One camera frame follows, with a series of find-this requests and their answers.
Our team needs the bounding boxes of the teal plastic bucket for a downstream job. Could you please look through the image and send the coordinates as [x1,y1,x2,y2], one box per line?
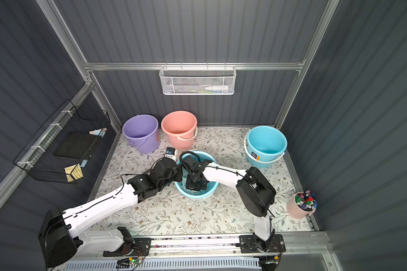
[175,150,219,199]
[244,125,288,168]

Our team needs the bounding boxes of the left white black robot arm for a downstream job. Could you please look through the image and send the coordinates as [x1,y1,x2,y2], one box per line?
[38,147,182,268]

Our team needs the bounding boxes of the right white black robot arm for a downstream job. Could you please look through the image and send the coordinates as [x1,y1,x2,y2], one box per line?
[179,151,277,242]

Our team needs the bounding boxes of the purple plastic bucket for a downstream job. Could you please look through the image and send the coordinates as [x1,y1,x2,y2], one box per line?
[122,115,160,154]

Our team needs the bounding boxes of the pink plastic bucket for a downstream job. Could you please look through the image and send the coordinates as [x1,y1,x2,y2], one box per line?
[161,111,198,150]

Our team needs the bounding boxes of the floral patterned table mat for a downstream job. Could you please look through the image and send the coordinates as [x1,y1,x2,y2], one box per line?
[92,128,312,236]

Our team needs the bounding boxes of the yellow sticky note pad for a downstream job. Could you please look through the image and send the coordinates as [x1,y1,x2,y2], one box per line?
[64,164,84,182]

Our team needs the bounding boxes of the white bottle in basket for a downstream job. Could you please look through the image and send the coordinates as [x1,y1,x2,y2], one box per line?
[205,85,229,93]

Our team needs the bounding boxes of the pink cup of markers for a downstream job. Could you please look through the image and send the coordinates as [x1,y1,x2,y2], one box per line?
[286,190,318,219]

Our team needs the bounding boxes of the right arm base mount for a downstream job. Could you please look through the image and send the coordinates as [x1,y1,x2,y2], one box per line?
[235,234,286,254]

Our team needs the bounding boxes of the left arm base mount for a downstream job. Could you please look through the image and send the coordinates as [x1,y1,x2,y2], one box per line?
[103,238,152,257]

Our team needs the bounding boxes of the white wire mesh basket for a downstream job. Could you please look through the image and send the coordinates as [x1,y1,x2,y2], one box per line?
[159,66,237,96]

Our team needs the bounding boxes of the black wire wall basket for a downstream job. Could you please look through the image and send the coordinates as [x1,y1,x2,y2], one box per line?
[14,102,110,184]

